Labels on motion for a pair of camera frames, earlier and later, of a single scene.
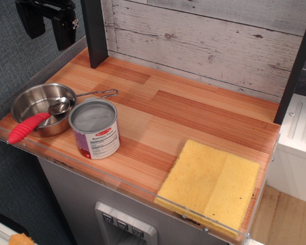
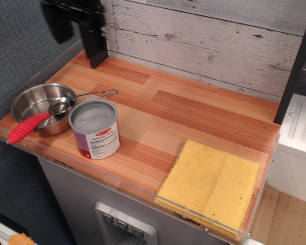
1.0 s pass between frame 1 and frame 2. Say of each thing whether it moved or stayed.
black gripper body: moved
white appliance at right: stayed
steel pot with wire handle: stayed
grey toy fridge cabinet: stayed
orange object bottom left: stayed
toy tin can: stayed
